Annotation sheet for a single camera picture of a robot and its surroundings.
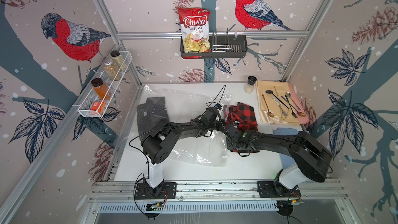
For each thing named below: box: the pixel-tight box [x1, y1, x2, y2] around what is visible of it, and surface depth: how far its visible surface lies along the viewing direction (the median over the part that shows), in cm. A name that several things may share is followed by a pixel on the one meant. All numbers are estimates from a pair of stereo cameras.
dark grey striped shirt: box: [136, 96, 169, 140], surface depth 103 cm
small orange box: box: [90, 101, 105, 114], surface depth 68 cm
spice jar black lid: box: [109, 50, 127, 71], surface depth 82 cm
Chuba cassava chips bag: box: [177, 7, 212, 59], surface depth 84 cm
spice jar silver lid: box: [103, 57, 122, 81], surface depth 77 cm
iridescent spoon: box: [280, 95, 307, 118], surface depth 103 cm
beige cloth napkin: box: [256, 80, 301, 126], surface depth 109 cm
